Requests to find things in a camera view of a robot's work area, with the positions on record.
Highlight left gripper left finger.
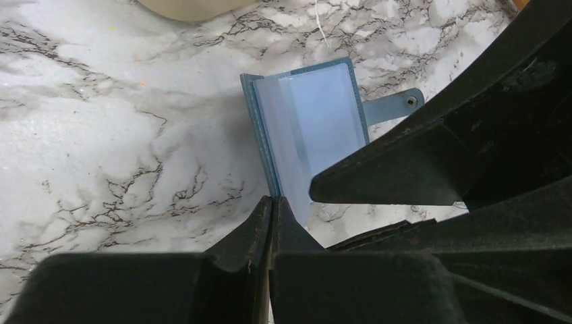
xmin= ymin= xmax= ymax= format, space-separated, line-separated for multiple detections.
xmin=6 ymin=196 xmax=273 ymax=323

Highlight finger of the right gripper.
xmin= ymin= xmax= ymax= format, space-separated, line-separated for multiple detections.
xmin=310 ymin=1 xmax=571 ymax=209
xmin=331 ymin=178 xmax=571 ymax=323

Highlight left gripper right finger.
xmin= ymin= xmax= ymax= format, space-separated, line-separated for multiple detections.
xmin=270 ymin=197 xmax=465 ymax=323

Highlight blue leather card holder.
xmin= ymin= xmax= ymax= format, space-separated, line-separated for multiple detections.
xmin=240 ymin=57 xmax=425 ymax=225

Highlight beige oval tray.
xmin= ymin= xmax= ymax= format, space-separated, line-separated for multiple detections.
xmin=138 ymin=0 xmax=255 ymax=22

